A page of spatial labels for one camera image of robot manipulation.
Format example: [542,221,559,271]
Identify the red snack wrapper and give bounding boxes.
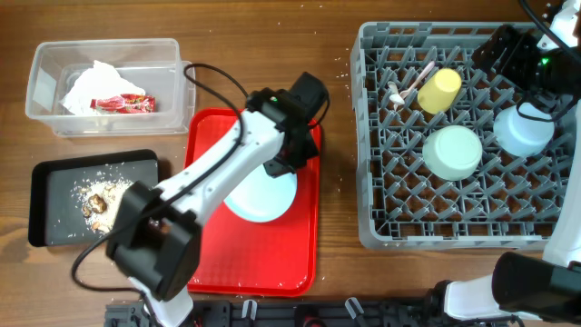
[90,94,156,114]

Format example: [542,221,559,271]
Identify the light blue plate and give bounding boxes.
[224,165,298,223]

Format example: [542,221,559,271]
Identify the white plastic fork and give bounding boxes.
[387,81,405,110]

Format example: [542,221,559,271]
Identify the red serving tray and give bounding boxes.
[183,106,322,299]

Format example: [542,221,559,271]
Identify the white napkin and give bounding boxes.
[60,61,146,116]

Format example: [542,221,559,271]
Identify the grey dishwasher rack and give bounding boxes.
[350,22,576,251]

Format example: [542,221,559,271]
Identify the green bowl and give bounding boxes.
[422,125,483,181]

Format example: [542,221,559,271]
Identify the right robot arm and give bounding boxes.
[417,0,580,326]

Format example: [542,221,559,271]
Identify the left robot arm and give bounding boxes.
[106,86,330,326]

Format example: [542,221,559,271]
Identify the food scraps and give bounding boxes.
[71,179,133,234]

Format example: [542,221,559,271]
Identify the yellow plastic cup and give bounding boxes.
[418,68,462,114]

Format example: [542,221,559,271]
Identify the clear plastic bin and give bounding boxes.
[25,38,196,137]

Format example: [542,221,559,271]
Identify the light blue small bowl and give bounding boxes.
[493,103,555,157]

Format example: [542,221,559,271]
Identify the black tray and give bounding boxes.
[28,150,158,247]

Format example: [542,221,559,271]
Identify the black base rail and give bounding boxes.
[103,297,507,327]

